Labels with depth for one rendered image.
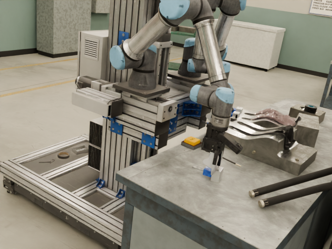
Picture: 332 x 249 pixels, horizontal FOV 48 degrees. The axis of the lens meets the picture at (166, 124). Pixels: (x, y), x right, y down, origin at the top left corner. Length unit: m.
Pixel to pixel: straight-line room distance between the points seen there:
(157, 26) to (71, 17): 6.03
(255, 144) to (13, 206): 1.74
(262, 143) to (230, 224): 0.61
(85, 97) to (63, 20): 5.52
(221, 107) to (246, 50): 7.27
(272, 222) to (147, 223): 0.50
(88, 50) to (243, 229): 1.47
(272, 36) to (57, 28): 4.47
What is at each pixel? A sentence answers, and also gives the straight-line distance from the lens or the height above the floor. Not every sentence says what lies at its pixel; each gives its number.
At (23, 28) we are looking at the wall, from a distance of 7.59.
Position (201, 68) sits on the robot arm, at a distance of 2.13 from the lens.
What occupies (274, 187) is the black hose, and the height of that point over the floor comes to 0.85.
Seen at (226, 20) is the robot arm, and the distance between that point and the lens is 2.16.
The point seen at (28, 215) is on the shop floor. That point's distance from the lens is 2.74.
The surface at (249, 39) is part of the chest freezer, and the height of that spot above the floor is 0.63.
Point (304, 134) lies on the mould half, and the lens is 2.23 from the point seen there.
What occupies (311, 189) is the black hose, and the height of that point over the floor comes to 0.86.
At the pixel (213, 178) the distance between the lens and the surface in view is 1.61.
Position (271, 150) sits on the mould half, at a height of 0.87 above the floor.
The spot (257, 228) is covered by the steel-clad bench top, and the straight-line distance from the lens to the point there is 1.39.
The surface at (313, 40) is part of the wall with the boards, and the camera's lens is 9.23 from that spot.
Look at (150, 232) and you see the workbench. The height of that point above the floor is 0.59.
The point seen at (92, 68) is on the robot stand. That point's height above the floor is 1.02.
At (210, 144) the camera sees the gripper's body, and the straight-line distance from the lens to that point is 1.54.
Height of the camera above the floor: 1.56
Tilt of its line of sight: 21 degrees down
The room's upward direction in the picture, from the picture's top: 7 degrees clockwise
